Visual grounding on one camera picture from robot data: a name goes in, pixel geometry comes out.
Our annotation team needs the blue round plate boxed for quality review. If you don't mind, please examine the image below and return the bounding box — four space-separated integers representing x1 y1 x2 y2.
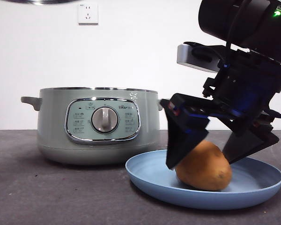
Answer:
125 150 281 210

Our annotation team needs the white wall socket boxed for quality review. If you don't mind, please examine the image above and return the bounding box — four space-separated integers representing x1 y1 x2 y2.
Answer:
77 3 99 26

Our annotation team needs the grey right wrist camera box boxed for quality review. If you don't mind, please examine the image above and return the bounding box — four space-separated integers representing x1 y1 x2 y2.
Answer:
177 44 222 73

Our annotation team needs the pale green electric steamer pot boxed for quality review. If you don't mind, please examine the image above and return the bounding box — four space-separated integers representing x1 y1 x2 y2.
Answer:
20 87 166 166

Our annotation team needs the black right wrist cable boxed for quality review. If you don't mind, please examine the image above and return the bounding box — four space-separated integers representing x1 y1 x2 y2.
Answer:
184 2 246 68

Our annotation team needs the glass lid with green knob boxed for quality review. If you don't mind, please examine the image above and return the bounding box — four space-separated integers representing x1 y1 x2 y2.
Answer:
4 0 80 5

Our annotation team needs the brown potato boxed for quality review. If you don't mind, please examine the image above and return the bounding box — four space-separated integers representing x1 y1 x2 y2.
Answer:
175 140 233 192

